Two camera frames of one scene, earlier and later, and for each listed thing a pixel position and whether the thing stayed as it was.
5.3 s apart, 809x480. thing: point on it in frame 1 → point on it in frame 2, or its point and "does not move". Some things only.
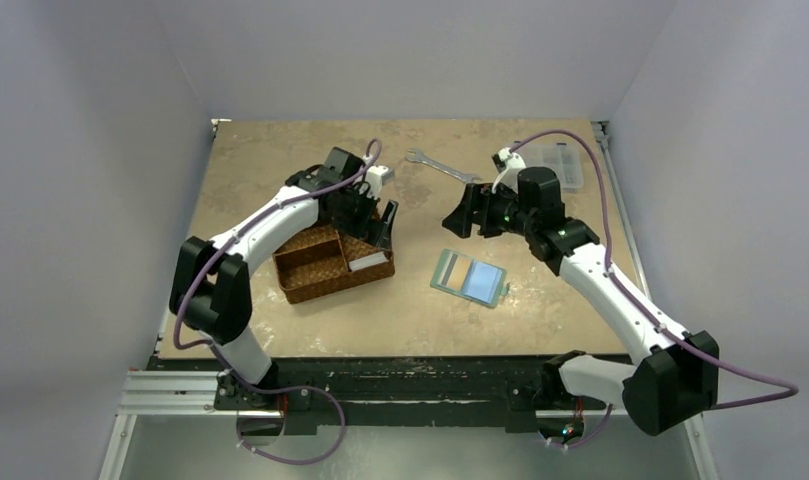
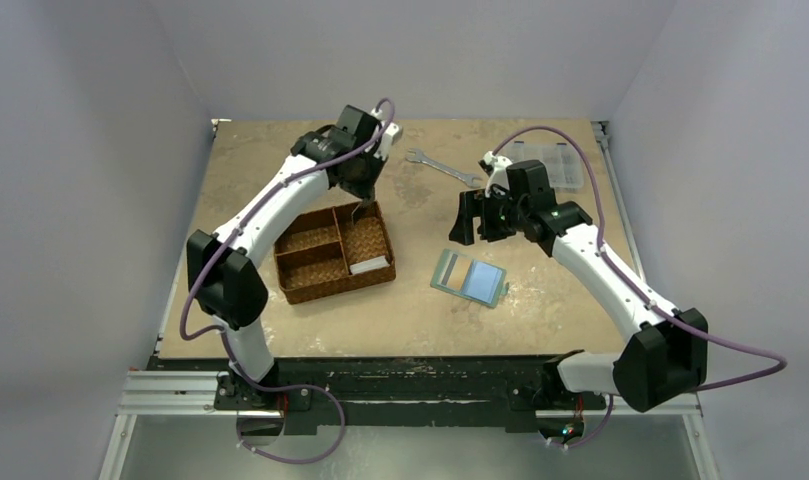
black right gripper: [475, 208] does not move
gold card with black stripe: [455, 272] does not move
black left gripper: [363, 228] → [364, 191]
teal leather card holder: [470, 277] does not move
